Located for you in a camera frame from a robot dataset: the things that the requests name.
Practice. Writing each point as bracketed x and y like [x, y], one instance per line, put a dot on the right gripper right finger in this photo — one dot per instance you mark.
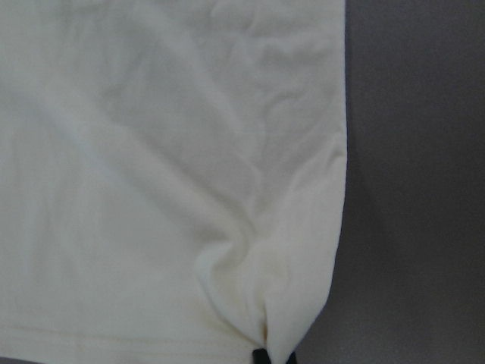
[291, 358]

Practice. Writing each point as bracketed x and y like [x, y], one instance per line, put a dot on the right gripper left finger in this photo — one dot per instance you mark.
[260, 356]

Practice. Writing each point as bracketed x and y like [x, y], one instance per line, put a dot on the beige long sleeve shirt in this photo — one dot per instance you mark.
[172, 177]

